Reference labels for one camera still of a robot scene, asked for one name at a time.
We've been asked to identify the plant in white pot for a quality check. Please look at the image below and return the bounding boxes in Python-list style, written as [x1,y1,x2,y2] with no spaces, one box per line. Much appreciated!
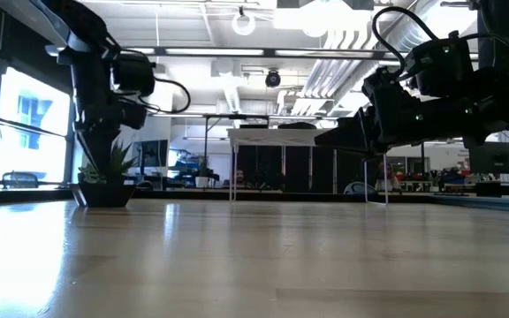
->
[194,162,212,189]

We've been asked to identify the potted succulent plant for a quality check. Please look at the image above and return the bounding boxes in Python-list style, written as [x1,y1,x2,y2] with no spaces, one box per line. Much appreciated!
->
[71,140,139,208]

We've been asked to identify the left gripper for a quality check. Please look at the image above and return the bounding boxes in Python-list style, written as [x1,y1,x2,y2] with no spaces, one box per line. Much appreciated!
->
[72,57,148,176]

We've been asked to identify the black rounded plate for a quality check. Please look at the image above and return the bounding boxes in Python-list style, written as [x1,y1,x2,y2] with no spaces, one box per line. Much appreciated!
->
[277,122,318,131]

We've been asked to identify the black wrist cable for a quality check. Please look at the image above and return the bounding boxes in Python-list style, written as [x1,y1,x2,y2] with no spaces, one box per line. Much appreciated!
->
[141,77,193,115]
[371,5,441,85]

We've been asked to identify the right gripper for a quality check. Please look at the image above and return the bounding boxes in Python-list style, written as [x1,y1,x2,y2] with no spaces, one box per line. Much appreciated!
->
[314,68,422,160]

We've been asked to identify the white ring lamp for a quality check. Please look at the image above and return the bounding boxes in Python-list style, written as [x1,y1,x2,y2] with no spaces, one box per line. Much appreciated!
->
[231,11,257,37]

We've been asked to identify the black overhead camera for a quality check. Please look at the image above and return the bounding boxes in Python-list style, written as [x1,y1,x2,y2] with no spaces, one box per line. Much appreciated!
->
[264,69,283,89]

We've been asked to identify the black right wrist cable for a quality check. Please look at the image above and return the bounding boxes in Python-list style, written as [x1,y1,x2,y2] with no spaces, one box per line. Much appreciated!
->
[371,5,441,85]

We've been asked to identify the black partition panels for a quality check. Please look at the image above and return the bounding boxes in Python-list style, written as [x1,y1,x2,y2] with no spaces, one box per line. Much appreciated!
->
[235,144,370,196]

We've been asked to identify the black computer monitor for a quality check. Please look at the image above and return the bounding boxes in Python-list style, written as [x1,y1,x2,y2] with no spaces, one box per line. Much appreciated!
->
[467,140,509,176]
[131,139,171,178]

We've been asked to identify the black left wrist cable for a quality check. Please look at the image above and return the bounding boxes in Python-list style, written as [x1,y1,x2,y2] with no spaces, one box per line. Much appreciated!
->
[141,77,193,115]

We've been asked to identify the large window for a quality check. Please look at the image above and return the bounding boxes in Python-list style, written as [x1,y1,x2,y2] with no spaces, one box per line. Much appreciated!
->
[0,65,77,189]

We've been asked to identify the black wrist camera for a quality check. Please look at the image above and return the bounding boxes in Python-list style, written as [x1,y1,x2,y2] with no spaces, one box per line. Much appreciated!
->
[111,51,157,97]
[406,30,464,97]

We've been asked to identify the black office chair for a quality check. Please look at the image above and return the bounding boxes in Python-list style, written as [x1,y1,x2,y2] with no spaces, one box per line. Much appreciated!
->
[1,170,40,190]

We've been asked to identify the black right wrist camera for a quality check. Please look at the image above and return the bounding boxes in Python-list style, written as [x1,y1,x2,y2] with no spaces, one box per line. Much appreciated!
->
[406,30,464,97]

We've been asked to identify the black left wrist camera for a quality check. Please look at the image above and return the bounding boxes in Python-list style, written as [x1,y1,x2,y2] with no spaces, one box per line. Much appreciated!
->
[111,51,157,97]

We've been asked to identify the black gantry frame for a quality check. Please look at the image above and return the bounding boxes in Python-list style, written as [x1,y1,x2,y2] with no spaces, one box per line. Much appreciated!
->
[201,113,427,195]

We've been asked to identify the ceiling light rail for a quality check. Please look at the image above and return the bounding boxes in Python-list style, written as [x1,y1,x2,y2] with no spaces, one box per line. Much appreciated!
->
[121,45,414,63]

